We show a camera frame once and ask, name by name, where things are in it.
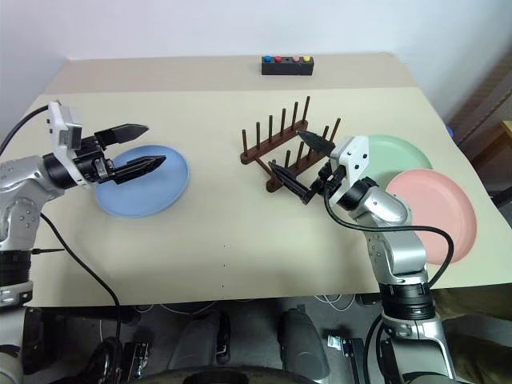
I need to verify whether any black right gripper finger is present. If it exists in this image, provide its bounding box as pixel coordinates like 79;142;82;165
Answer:
296;130;336;156
267;159;315;203

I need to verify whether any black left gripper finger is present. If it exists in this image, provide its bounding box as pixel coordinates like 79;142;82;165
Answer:
108;154;167;186
94;122;150;150

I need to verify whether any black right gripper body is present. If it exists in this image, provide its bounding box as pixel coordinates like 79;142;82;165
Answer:
302;158;349;205

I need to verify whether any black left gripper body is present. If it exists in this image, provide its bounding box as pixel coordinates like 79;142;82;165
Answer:
74;134;117;187

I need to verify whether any blue plate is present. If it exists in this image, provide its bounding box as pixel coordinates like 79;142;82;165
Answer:
94;143;190;219

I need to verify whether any brown wooden dish rack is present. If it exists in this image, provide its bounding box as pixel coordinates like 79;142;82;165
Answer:
239;94;343;194

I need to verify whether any green plate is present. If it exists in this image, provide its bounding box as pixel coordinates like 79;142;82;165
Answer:
362;134;434;189

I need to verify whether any pink plate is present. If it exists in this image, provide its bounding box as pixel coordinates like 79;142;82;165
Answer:
386;168;478;266

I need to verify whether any beige table cover sheet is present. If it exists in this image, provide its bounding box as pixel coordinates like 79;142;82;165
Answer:
0;86;512;310

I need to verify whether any black button box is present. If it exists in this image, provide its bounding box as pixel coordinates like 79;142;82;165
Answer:
261;55;314;77

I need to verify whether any dark grey rounded shell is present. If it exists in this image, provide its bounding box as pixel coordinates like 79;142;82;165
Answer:
166;310;233;373
279;306;331;381

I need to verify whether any khaki trouser leg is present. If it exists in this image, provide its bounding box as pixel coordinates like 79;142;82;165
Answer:
434;284;512;384

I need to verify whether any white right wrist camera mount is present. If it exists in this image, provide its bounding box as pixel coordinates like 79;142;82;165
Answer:
329;135;370;189

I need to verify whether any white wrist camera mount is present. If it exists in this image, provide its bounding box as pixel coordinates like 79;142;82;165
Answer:
46;100;92;187
329;135;370;189

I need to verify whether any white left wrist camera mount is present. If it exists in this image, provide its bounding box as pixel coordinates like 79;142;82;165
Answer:
46;100;92;187

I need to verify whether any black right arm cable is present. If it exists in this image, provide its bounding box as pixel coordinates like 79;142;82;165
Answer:
323;170;455;373

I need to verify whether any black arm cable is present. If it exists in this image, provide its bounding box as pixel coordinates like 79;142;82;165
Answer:
0;104;123;353
323;170;455;373

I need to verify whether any white floor cable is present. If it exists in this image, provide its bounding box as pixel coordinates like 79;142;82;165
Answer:
315;294;357;313

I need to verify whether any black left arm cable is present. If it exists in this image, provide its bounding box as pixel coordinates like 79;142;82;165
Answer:
0;104;123;353

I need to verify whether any black metal bracket with screws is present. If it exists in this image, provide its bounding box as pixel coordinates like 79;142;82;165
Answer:
327;334;365;357

